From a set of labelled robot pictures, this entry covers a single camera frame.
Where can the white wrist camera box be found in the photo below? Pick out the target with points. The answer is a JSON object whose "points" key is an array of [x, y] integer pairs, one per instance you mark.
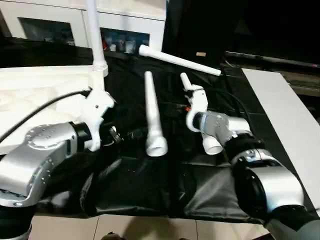
{"points": [[197, 102], [97, 110]]}

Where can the black mat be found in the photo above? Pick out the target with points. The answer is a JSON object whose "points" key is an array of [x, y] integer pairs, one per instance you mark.
{"points": [[165, 175]]}

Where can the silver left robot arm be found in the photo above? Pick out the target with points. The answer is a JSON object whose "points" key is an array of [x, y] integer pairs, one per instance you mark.
{"points": [[35, 160]]}

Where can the small yellow label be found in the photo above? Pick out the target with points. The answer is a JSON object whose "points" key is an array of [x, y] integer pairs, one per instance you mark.
{"points": [[201, 54]]}

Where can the white plastic table leg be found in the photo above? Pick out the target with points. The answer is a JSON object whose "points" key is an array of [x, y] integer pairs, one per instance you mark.
{"points": [[152, 110], [180, 60], [95, 35], [212, 145]]}

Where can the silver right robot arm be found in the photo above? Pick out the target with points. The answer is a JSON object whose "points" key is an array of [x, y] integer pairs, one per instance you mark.
{"points": [[265, 185]]}

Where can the white sideboard with glass doors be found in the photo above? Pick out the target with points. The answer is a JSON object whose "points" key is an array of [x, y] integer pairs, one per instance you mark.
{"points": [[75, 20]]}

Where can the black cabinet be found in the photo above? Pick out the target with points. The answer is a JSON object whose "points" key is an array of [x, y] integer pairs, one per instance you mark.
{"points": [[250, 25]]}

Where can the white plastic table top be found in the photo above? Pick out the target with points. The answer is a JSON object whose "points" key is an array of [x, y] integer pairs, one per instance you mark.
{"points": [[30, 95]]}

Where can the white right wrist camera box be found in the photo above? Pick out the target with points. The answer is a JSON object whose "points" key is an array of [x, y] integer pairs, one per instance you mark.
{"points": [[197, 102]]}

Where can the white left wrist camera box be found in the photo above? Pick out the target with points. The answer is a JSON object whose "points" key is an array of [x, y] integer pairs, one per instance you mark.
{"points": [[97, 110]]}

